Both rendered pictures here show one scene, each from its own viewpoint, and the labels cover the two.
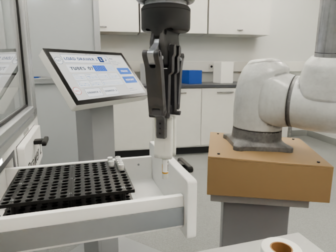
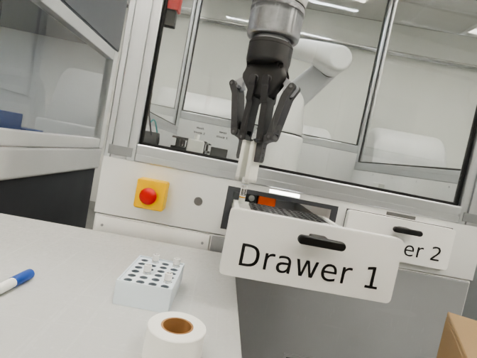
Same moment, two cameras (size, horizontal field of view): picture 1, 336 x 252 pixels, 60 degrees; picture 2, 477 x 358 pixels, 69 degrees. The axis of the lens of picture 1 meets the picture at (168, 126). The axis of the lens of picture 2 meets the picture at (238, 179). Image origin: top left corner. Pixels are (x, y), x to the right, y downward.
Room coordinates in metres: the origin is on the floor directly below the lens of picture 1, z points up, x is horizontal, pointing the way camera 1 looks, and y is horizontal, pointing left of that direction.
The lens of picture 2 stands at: (0.60, -0.58, 1.01)
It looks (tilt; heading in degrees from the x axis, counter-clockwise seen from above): 4 degrees down; 103
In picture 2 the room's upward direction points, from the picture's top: 11 degrees clockwise
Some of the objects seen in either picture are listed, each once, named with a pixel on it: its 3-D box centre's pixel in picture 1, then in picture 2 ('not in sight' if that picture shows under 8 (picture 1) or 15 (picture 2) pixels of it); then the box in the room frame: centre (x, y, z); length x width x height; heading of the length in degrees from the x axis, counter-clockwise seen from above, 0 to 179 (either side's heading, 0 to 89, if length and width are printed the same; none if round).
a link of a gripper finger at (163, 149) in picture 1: (163, 137); (244, 160); (0.46, 0.01, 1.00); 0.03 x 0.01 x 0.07; 71
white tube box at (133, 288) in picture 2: not in sight; (152, 281); (0.36, -0.06, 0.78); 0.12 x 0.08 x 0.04; 104
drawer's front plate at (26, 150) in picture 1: (31, 152); (397, 239); (0.81, 0.40, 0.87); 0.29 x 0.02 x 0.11; 17
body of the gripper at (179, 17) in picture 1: (165, 37); (266, 69); (0.47, 0.00, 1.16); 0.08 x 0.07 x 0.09; 161
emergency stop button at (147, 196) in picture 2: not in sight; (148, 195); (0.21, 0.16, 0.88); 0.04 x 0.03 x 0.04; 17
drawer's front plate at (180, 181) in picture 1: (168, 180); (311, 255); (0.60, 0.00, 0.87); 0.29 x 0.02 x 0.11; 17
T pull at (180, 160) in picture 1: (179, 165); (319, 241); (0.61, -0.03, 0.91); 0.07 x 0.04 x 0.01; 17
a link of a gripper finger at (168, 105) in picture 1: (162, 82); (251, 109); (0.45, 0.01, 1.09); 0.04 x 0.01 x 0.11; 71
